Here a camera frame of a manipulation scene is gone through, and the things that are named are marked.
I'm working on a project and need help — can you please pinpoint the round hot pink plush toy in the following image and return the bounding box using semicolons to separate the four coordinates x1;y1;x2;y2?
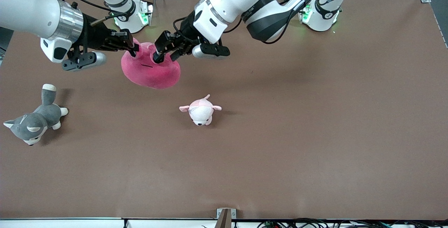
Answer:
121;38;181;90

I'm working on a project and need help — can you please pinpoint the pale pink white plush dog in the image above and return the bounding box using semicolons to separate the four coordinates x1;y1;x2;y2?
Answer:
179;94;222;126

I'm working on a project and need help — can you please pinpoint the grey white husky plush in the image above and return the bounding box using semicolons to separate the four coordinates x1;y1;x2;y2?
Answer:
3;84;69;146

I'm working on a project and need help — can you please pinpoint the grey metal table bracket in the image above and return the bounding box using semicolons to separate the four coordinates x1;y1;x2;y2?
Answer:
217;208;237;228

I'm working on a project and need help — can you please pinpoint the white table edge rail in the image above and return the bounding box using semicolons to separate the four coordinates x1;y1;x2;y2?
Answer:
0;218;448;228

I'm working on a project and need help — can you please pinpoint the black cable bundle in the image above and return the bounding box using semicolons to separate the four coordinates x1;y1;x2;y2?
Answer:
257;218;448;228

